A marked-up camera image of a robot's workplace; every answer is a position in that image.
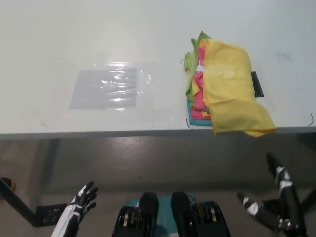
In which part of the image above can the large yellow microfibre cloth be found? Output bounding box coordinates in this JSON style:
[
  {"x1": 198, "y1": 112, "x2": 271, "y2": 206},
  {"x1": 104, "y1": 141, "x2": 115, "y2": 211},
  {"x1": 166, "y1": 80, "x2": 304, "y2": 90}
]
[{"x1": 202, "y1": 38, "x2": 277, "y2": 138}]

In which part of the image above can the teal microfibre cloth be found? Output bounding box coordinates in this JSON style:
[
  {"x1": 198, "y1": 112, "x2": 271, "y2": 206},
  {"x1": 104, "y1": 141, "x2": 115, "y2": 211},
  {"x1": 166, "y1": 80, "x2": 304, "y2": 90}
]
[{"x1": 185, "y1": 98, "x2": 213, "y2": 127}]

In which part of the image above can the black tape strip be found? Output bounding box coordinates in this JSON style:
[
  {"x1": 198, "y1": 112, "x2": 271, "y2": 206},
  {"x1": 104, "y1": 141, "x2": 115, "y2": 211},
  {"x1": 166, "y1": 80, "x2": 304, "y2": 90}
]
[{"x1": 250, "y1": 71, "x2": 265, "y2": 98}]

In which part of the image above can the black teal robot torso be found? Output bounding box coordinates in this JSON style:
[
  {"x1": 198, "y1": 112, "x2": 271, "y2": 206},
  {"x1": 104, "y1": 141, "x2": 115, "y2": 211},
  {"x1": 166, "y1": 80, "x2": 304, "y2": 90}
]
[{"x1": 112, "y1": 191, "x2": 233, "y2": 237}]

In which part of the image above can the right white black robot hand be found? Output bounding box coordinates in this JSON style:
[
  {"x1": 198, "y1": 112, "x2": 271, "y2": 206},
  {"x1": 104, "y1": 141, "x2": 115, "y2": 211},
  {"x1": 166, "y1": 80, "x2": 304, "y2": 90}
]
[{"x1": 236, "y1": 152, "x2": 305, "y2": 224}]

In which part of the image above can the grey table leg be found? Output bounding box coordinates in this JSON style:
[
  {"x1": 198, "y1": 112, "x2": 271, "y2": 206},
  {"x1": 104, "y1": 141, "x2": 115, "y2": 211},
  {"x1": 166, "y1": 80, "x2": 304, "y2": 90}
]
[{"x1": 31, "y1": 138, "x2": 60, "y2": 205}]

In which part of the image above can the black table leg brace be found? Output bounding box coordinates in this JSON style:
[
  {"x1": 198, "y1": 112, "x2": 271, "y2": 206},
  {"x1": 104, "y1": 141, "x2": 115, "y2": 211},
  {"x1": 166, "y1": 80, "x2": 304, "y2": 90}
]
[{"x1": 0, "y1": 177, "x2": 69, "y2": 227}]

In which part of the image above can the clear plastic bag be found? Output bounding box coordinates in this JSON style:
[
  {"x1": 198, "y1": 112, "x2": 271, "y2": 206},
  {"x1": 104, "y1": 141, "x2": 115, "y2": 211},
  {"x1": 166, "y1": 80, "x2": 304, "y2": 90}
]
[{"x1": 69, "y1": 68, "x2": 138, "y2": 110}]

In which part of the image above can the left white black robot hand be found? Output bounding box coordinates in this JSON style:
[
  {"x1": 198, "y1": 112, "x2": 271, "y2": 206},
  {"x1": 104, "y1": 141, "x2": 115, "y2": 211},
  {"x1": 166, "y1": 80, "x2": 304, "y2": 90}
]
[{"x1": 69, "y1": 180, "x2": 99, "y2": 217}]

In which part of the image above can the clear plastic film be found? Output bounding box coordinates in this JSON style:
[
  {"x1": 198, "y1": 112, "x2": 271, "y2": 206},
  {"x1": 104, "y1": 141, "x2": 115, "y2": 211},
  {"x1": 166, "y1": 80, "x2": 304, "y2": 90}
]
[{"x1": 66, "y1": 60, "x2": 179, "y2": 124}]

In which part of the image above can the pink microfibre cloth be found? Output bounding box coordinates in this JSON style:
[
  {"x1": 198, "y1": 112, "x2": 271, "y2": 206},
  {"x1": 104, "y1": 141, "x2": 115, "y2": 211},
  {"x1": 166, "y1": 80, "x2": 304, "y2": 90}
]
[{"x1": 193, "y1": 46, "x2": 207, "y2": 113}]

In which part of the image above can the black table foot plate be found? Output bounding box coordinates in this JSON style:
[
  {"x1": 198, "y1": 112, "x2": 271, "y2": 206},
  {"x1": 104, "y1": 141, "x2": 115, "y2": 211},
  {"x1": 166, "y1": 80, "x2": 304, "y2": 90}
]
[{"x1": 263, "y1": 197, "x2": 281, "y2": 215}]

